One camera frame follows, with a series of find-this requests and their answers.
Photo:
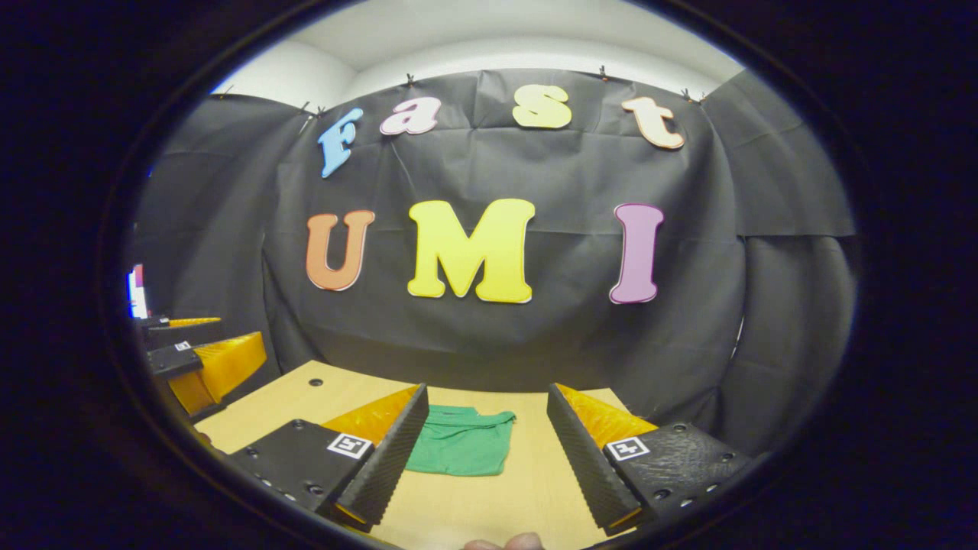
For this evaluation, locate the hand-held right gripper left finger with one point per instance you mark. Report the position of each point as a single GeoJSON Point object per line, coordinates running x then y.
{"type": "Point", "coordinates": [390, 466]}

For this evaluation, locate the green T-shirt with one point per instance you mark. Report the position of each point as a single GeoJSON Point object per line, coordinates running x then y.
{"type": "Point", "coordinates": [466, 447]}

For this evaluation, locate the bright computer screen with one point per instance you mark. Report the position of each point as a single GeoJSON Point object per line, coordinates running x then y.
{"type": "Point", "coordinates": [137, 294]}

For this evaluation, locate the black backdrop cloth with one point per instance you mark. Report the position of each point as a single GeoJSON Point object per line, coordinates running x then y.
{"type": "Point", "coordinates": [550, 344]}

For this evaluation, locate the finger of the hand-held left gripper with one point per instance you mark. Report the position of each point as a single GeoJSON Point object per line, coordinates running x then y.
{"type": "Point", "coordinates": [183, 334]}
{"type": "Point", "coordinates": [172, 359]}

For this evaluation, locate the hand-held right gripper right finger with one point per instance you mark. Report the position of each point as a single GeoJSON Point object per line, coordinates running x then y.
{"type": "Point", "coordinates": [588, 466]}

